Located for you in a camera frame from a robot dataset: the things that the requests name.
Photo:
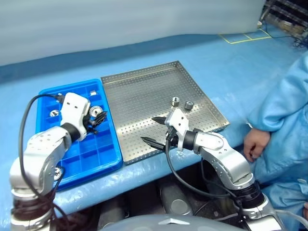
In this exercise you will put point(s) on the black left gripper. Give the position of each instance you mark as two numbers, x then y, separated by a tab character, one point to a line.
91	124

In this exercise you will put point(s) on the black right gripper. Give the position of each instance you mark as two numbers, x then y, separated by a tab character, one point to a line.
172	138

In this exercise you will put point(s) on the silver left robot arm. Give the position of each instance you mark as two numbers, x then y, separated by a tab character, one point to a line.
41	149

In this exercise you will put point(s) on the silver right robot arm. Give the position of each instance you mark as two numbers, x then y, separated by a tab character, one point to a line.
228	163

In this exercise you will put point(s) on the blue plastic compartment tray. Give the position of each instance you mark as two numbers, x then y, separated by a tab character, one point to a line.
91	154

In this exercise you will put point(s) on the perforated steel tray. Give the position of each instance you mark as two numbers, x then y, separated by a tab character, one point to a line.
144	101

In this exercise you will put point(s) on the person's bare hand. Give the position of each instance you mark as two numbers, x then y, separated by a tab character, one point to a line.
255	144

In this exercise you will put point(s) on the small metal roller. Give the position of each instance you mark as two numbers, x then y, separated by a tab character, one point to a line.
93	92
54	113
93	111

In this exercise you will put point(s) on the metal nut left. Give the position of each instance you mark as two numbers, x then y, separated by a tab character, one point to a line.
175	101

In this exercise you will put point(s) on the metal nut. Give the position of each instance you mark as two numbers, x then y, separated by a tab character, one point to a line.
175	101
188	105

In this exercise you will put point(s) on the metal nut right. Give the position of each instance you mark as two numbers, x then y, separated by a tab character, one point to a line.
188	105

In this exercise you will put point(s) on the dark rounded grey shape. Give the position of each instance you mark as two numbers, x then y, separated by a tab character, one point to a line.
176	199

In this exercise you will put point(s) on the grey robot torso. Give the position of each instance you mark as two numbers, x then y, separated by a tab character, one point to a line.
168	223

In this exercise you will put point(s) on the white foam sheet backdrop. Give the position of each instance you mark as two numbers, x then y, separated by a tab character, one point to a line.
120	24

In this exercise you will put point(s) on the person in blue suit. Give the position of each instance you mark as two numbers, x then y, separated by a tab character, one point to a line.
284	108

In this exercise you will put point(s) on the dark equipment rack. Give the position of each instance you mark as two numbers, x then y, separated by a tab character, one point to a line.
286	14

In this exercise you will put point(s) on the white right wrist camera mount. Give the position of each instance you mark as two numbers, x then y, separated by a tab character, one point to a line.
179	120

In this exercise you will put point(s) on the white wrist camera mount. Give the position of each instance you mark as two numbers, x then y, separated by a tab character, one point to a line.
73	110
179	120

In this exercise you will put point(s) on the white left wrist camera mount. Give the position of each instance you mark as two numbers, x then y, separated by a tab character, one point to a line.
73	110

